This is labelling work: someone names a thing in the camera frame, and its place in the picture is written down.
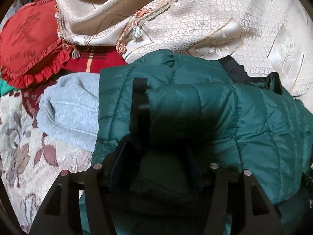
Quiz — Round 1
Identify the green quilted puffer jacket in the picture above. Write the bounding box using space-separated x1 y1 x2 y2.
92 50 312 234

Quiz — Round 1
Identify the light blue fleece garment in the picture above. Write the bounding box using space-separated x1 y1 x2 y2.
36 72 100 152

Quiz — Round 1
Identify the red striped blanket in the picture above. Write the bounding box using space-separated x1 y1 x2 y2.
63 46 127 73

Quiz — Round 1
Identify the floral plush bed blanket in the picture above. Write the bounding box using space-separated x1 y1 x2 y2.
1 80 92 232

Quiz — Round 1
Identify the red heart-shaped ruffled pillow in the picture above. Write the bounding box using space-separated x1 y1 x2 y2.
1 0 73 89

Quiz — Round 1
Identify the cream embossed satin bedspread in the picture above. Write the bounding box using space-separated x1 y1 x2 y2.
55 0 312 106

